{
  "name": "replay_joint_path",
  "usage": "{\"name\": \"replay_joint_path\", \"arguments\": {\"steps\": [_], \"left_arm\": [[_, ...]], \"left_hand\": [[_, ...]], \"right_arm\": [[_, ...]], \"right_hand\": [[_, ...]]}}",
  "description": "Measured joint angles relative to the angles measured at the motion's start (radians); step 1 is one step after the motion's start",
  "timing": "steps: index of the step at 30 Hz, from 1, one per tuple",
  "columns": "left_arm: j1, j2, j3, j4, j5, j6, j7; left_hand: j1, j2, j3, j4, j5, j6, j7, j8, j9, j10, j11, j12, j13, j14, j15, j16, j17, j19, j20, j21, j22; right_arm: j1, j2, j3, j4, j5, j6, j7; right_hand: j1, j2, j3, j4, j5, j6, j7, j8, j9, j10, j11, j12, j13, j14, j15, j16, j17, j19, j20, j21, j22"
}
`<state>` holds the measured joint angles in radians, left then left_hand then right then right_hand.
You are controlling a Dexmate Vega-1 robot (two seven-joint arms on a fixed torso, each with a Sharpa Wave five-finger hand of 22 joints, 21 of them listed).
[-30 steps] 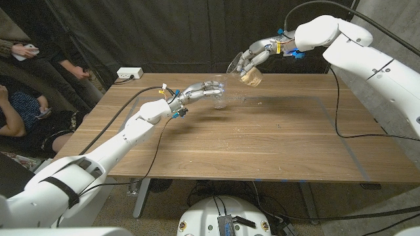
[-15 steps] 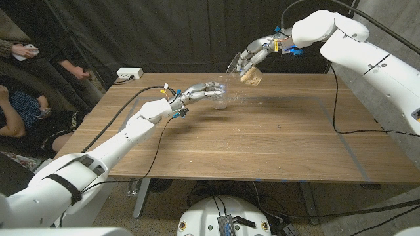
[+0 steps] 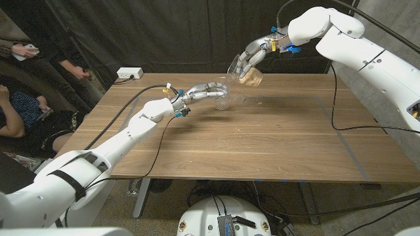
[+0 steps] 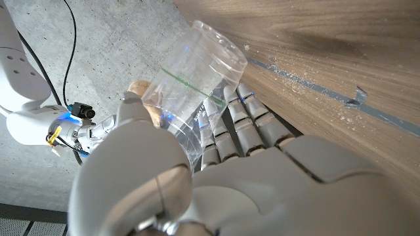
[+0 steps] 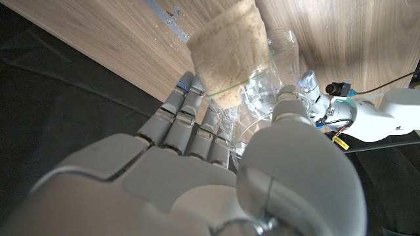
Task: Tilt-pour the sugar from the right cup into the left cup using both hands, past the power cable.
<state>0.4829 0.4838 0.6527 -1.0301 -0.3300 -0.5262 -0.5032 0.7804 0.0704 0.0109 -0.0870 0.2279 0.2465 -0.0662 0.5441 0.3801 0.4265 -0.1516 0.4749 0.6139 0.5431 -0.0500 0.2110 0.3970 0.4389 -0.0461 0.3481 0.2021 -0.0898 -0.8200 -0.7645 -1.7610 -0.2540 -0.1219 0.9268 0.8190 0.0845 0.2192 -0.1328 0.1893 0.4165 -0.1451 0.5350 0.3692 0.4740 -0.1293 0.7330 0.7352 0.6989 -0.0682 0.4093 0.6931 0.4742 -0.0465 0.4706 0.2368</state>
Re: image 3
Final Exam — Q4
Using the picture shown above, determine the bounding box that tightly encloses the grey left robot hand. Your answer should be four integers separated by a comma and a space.
170, 81, 229, 114

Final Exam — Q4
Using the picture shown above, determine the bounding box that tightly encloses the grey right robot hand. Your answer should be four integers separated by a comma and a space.
236, 26, 293, 79

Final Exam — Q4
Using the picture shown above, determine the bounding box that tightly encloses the clear plastic cup with sugar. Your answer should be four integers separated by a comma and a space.
226, 54, 264, 88

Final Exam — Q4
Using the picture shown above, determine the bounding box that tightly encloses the white power strip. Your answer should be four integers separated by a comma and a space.
116, 67, 144, 80

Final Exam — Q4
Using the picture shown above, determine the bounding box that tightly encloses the black backdrop curtain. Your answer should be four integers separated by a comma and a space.
49, 0, 357, 89

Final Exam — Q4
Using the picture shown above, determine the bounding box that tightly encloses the black round floor object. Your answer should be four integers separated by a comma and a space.
149, 178, 173, 193

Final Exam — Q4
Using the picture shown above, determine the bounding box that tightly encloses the clear plastic bottle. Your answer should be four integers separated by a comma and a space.
127, 178, 144, 197

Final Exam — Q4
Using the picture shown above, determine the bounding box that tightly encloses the grey table leg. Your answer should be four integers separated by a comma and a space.
133, 178, 152, 219
299, 182, 320, 226

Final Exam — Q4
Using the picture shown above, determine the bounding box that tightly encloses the white robot torso base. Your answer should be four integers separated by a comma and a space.
176, 195, 273, 236

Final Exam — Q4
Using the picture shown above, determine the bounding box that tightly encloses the person in black clothes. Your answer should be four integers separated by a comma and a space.
19, 39, 96, 114

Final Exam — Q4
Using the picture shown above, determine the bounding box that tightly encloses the standing person at back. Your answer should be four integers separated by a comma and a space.
44, 0, 108, 91

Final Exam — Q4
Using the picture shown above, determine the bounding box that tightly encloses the grey box on torso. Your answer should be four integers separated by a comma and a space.
217, 214, 236, 236

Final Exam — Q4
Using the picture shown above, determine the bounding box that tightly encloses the person in brown sweater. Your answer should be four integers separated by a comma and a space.
0, 8, 40, 63

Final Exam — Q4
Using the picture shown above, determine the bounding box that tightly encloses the seated person in blue top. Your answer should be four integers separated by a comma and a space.
0, 83, 83, 158

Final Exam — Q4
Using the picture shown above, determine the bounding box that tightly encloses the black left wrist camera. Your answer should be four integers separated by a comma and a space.
173, 106, 191, 119

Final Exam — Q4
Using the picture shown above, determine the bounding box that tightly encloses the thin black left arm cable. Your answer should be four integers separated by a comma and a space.
64, 115, 180, 229

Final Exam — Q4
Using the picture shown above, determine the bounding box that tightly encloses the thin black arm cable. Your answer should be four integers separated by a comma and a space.
329, 64, 420, 135
64, 115, 180, 229

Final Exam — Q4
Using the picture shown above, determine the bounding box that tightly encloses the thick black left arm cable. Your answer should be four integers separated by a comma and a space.
84, 84, 180, 151

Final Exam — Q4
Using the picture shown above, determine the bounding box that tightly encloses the black power strip cable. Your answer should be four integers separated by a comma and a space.
113, 75, 135, 85

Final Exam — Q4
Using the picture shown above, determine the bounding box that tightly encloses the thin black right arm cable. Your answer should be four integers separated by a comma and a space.
329, 64, 420, 135

